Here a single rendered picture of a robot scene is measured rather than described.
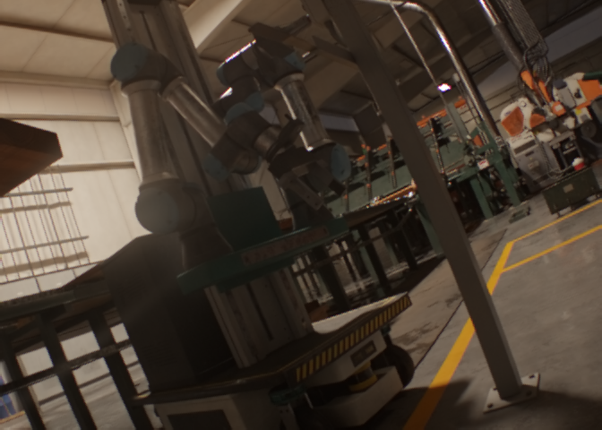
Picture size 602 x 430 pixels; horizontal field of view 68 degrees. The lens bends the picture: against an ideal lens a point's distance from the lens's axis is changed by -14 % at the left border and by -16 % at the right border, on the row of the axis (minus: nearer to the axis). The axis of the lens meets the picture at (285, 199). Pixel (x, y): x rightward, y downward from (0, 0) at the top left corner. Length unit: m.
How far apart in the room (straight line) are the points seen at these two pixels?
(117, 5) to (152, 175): 0.85
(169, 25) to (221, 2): 8.79
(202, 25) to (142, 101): 9.67
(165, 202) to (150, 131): 0.20
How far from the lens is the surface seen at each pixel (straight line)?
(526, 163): 9.55
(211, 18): 10.92
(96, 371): 8.79
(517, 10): 10.21
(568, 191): 4.72
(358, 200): 12.06
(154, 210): 1.32
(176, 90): 1.51
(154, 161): 1.36
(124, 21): 1.95
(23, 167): 0.89
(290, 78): 1.84
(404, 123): 1.32
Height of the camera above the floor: 0.55
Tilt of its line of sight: 8 degrees up
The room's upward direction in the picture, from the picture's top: 23 degrees counter-clockwise
